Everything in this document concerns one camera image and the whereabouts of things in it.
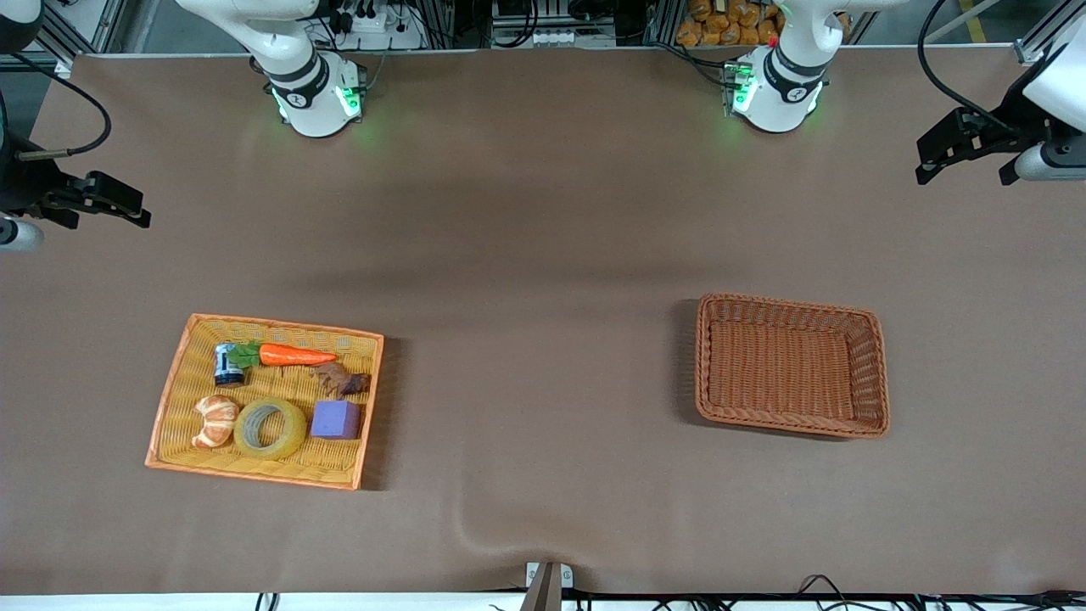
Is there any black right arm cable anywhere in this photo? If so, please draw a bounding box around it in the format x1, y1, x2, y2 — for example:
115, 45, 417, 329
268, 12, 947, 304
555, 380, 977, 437
7, 51, 113, 162

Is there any aluminium frame profile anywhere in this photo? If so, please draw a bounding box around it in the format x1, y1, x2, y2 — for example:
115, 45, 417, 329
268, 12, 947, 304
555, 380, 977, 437
30, 0, 115, 53
1012, 24, 1072, 65

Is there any orange woven tray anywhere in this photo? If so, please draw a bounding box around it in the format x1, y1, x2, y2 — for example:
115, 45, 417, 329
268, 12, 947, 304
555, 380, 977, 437
144, 313, 385, 491

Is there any bag of orange buns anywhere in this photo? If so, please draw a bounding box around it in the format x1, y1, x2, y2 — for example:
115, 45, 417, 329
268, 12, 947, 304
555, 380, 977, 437
676, 0, 783, 48

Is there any white power strip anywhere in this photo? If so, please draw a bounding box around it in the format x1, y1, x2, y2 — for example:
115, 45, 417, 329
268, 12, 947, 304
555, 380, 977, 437
530, 30, 618, 48
338, 7, 423, 50

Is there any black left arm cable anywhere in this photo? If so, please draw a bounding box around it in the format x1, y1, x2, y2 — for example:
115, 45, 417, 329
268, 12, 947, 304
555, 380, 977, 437
918, 0, 1015, 132

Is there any small dark blue can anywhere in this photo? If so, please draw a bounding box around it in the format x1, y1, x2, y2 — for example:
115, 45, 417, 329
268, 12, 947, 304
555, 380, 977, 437
214, 343, 247, 390

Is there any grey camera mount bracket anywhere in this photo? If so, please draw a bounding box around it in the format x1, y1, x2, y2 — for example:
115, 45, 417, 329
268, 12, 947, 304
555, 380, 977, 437
525, 561, 574, 611

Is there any brown wicker basket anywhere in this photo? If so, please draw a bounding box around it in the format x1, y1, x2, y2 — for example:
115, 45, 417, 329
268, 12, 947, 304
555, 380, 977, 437
695, 294, 891, 440

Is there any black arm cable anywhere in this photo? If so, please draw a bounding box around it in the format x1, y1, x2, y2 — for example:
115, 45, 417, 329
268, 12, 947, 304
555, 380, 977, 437
7, 51, 113, 162
918, 0, 1015, 132

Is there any toy croissant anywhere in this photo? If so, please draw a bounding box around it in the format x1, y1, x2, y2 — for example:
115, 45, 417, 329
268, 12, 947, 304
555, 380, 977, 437
192, 395, 241, 451

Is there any orange toy carrot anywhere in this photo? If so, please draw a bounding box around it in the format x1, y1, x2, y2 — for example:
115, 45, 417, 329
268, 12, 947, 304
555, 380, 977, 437
225, 341, 339, 369

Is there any yellow tape roll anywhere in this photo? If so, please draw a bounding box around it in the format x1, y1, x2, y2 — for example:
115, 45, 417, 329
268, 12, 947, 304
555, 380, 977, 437
233, 396, 308, 461

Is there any black looped cable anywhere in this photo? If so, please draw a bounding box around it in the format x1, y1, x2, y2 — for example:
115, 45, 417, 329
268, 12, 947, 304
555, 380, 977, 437
796, 575, 859, 600

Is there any brown toy figure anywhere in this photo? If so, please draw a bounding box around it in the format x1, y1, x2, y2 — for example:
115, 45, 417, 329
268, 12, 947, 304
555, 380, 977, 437
311, 362, 372, 400

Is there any purple foam cube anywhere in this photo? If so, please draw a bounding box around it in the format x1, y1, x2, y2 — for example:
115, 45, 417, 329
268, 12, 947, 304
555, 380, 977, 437
310, 400, 361, 440

